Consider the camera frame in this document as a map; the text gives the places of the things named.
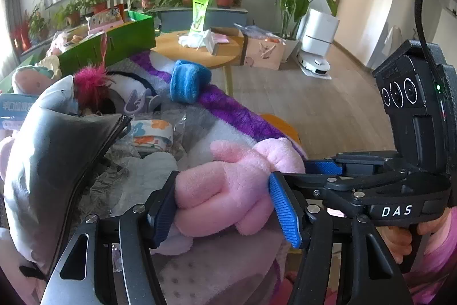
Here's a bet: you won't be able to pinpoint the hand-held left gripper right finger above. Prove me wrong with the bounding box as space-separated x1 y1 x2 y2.
268 171 411 305

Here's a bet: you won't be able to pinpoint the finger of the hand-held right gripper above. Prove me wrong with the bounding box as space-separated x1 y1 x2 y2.
285 174 343 198
305 152 397 176

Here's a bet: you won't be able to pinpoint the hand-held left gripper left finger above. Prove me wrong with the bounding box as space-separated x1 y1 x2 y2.
39 170 181 305

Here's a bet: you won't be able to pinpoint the green cardboard box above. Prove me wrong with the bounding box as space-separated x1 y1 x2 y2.
58 9 157 77

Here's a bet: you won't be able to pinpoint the person's right forearm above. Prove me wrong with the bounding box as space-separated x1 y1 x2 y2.
407 219 457 305

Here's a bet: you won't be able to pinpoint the person's right hand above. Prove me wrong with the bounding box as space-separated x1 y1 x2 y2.
386 208 454 257

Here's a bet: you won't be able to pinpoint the white plush mitten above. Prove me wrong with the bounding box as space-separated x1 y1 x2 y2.
123 151 178 184

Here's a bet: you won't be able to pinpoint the orange stool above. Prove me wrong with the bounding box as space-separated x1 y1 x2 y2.
259 114 300 145

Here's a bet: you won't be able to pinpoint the crumpled clear wrapper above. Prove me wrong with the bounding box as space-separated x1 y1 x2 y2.
86 144 143 220

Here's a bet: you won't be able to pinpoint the floral printed packet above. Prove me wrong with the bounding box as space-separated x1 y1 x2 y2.
130 119 174 152

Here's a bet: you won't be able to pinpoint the white robot vacuum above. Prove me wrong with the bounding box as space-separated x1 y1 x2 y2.
296 49 332 73

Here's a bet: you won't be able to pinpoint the lilac hair claw clip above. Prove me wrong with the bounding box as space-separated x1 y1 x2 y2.
123 89 161 113

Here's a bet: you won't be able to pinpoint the grey zip pouch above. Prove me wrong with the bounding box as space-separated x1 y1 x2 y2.
3 76 131 280

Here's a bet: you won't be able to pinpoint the blue fuzzy roll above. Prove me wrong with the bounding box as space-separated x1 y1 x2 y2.
169 60 212 103

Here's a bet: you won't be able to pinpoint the white robot vacuum dock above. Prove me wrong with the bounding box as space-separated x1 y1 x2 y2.
301 8 340 52

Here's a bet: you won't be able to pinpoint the magenta feather toy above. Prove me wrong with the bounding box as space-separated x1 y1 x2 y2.
73 33 117 105

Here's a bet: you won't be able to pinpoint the brown cardboard box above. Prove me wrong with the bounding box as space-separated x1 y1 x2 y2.
210 27 245 56

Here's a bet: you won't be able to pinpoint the round wooden table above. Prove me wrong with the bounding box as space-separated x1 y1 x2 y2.
154 31 246 96

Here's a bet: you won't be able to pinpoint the large leafy floor plant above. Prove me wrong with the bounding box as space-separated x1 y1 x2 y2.
250 0 338 62

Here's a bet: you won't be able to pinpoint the blue white packet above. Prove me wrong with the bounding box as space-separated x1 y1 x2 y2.
0 92 38 132

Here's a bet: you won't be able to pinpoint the pink green plush toy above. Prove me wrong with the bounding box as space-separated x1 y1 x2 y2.
11 64 61 95

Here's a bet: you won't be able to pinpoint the green standing pouch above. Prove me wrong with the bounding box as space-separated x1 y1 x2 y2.
190 0 209 34

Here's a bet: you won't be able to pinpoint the pink cartoon snack packet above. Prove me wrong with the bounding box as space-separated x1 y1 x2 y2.
87 7 124 32

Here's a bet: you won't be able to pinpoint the red flowering potted plant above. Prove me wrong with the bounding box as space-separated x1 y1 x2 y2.
11 14 31 52

